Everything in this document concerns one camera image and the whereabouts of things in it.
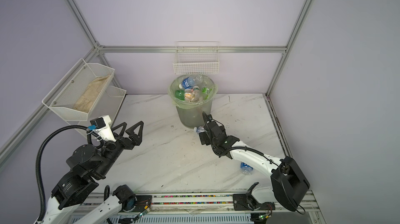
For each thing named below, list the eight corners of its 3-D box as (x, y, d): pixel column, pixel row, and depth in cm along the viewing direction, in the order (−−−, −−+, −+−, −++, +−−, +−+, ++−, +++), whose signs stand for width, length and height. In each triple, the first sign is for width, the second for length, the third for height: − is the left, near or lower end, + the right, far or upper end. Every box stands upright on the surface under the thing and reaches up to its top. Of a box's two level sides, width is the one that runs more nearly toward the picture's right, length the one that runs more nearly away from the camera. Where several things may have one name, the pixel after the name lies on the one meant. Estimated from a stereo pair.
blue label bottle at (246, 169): (237, 169, 86) (238, 166, 82) (239, 164, 87) (241, 161, 84) (249, 176, 83) (251, 173, 79) (251, 171, 85) (253, 168, 81)
